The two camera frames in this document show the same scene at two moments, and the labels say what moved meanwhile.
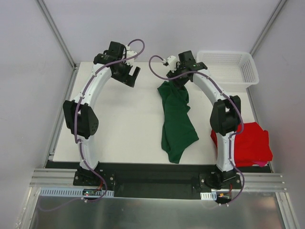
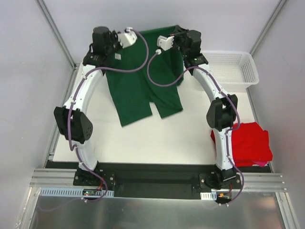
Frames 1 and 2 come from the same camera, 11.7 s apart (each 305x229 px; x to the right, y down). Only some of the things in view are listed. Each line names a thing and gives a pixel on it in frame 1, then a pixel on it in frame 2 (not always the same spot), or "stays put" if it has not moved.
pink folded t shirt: x=262 y=163 stays put
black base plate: x=160 y=181 stays put
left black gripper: x=128 y=77 to x=114 y=38
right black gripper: x=177 y=81 to x=177 y=37
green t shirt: x=179 y=130 to x=132 y=93
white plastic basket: x=236 y=70 stays put
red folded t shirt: x=252 y=144 stays put
